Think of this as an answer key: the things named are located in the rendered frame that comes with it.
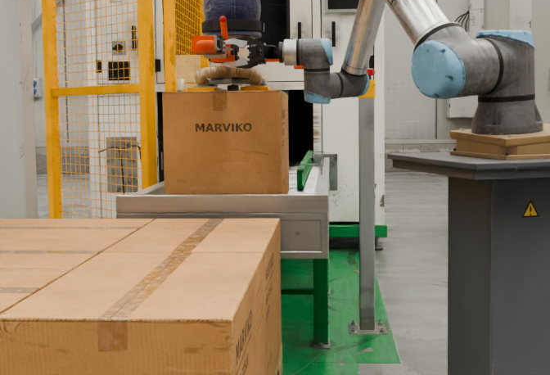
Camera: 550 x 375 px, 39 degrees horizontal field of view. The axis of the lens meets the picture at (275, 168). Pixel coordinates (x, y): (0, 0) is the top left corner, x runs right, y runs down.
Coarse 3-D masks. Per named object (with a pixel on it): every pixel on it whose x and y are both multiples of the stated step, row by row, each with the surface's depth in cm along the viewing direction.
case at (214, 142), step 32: (192, 96) 258; (224, 96) 257; (256, 96) 257; (192, 128) 259; (224, 128) 258; (256, 128) 258; (192, 160) 260; (224, 160) 259; (256, 160) 258; (288, 160) 315; (192, 192) 260; (224, 192) 260; (256, 192) 259
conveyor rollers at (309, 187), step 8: (296, 168) 453; (312, 168) 452; (296, 176) 398; (312, 176) 397; (296, 184) 353; (312, 184) 353; (288, 192) 317; (296, 192) 317; (304, 192) 317; (312, 192) 317
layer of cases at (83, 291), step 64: (0, 256) 182; (64, 256) 181; (128, 256) 180; (192, 256) 179; (256, 256) 178; (0, 320) 127; (64, 320) 126; (128, 320) 125; (192, 320) 125; (256, 320) 165
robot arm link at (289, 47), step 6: (288, 42) 259; (294, 42) 258; (282, 48) 259; (288, 48) 257; (294, 48) 257; (282, 54) 259; (288, 54) 258; (294, 54) 258; (288, 60) 259; (294, 60) 258
